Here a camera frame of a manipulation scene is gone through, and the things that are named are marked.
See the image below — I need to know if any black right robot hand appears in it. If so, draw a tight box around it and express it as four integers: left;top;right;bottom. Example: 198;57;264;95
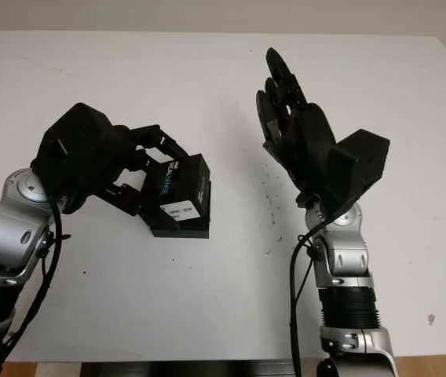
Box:
254;47;338;194

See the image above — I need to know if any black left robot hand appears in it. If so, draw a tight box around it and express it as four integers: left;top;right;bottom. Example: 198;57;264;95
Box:
104;124;188;218

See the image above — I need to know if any black RealSense box lid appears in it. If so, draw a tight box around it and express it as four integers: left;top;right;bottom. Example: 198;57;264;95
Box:
139;153;213;233

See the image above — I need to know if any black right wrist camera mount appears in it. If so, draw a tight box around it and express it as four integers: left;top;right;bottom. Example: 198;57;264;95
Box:
326;128;391;218

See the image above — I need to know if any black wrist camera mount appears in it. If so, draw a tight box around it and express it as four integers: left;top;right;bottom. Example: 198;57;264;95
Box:
326;128;391;218
30;102;130;215

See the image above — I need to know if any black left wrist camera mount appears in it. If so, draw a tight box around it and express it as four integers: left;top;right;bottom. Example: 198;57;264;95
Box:
30;102;130;215

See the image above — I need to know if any black camera box base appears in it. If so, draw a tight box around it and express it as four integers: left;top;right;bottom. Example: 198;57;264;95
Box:
150;180;211;241

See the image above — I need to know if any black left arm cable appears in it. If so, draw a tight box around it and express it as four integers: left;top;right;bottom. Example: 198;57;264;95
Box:
2;191;72;357

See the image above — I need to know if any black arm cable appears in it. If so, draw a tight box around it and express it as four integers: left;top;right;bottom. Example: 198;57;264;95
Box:
287;218;327;377
2;191;72;357

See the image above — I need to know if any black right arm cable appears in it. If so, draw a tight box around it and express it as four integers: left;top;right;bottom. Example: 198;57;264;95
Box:
287;218;327;377

